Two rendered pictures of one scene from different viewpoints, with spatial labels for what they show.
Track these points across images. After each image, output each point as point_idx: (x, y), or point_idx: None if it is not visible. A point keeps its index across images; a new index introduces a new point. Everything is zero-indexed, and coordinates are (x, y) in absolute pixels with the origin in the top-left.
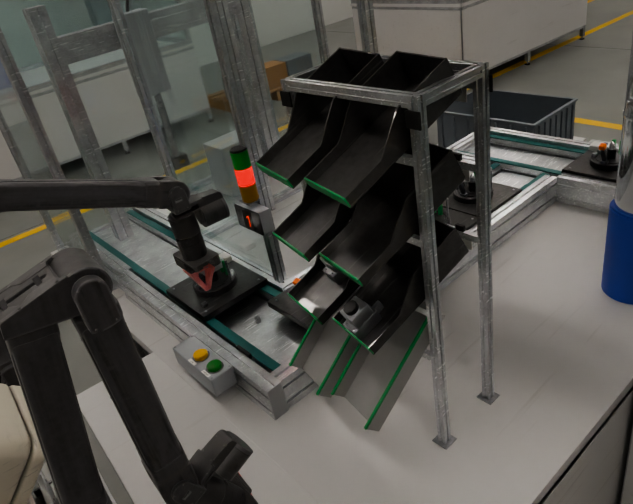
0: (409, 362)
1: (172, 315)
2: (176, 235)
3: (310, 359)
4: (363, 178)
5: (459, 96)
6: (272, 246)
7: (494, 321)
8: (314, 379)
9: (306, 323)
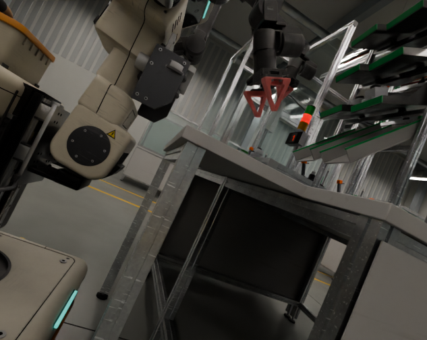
0: (395, 135)
1: None
2: (289, 63)
3: (305, 158)
4: None
5: None
6: (293, 159)
7: None
8: (304, 160)
9: None
